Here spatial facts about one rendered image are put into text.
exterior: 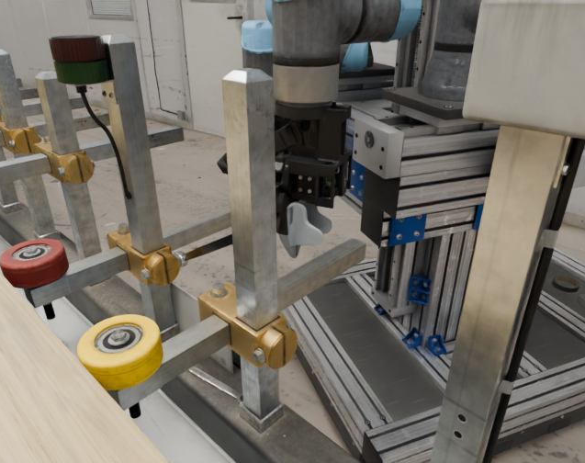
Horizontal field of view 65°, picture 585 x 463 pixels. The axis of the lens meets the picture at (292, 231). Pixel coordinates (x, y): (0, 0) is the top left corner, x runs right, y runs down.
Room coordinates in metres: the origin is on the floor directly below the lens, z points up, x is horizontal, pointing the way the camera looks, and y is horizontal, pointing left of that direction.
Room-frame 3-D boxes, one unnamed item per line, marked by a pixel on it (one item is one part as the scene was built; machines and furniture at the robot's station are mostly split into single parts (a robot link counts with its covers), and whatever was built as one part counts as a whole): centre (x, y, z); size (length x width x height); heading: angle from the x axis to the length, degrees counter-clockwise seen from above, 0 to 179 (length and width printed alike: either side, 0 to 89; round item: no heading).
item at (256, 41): (0.86, 0.05, 1.12); 0.09 x 0.08 x 0.11; 172
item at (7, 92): (0.96, 0.58, 0.88); 0.03 x 0.03 x 0.48; 46
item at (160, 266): (0.63, 0.24, 0.85); 0.13 x 0.06 x 0.05; 46
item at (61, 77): (0.58, 0.26, 1.14); 0.06 x 0.06 x 0.02
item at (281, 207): (0.53, 0.01, 0.99); 0.05 x 0.02 x 0.09; 156
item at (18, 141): (0.98, 0.60, 0.95); 0.13 x 0.06 x 0.05; 46
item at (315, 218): (0.56, -0.03, 0.94); 0.06 x 0.03 x 0.09; 66
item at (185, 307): (0.62, 0.18, 0.75); 0.26 x 0.01 x 0.10; 46
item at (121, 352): (0.36, 0.18, 0.85); 0.08 x 0.08 x 0.11
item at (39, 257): (0.54, 0.35, 0.85); 0.08 x 0.08 x 0.11
